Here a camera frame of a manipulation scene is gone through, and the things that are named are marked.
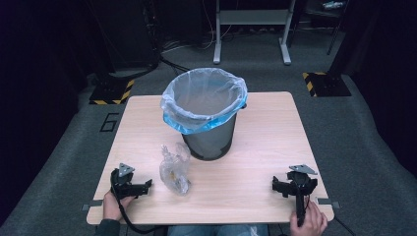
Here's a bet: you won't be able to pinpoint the black floor cable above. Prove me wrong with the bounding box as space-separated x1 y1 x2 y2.
109 48 191 82

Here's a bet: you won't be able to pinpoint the person's legs in jeans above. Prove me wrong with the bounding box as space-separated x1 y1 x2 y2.
166 223 270 236

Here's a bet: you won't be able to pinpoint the striped black stand base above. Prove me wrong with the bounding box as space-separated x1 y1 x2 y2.
301 71 352 98
89 76 136 106

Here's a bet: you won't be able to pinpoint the gray tape strip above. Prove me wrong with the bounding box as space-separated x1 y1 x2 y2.
316 197 341 209
81 199 104 211

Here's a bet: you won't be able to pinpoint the gray trash bin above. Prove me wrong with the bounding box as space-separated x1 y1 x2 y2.
181 110 238 161

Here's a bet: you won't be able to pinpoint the black stand post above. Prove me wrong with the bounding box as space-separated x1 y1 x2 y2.
328 0 373 77

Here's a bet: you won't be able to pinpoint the blue translucent bin liner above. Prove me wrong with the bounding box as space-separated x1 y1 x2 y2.
159 67 249 136

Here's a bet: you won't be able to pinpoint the person's right hand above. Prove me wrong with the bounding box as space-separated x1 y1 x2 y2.
289 200 328 236

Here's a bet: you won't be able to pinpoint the crumpled clear plastic bag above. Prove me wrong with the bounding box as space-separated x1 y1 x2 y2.
158 142 192 197

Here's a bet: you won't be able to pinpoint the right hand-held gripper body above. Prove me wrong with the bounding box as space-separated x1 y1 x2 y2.
285 164 319 228

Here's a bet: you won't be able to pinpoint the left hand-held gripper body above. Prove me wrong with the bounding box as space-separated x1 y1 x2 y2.
110 162 143 201

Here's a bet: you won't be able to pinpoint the white metal desk frame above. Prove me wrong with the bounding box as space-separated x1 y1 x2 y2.
211 0 297 66

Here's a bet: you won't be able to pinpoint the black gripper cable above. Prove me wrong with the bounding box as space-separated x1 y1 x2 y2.
333 215 358 236
111 183 166 236

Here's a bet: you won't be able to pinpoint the person's left hand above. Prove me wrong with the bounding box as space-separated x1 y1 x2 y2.
102 190 136 222

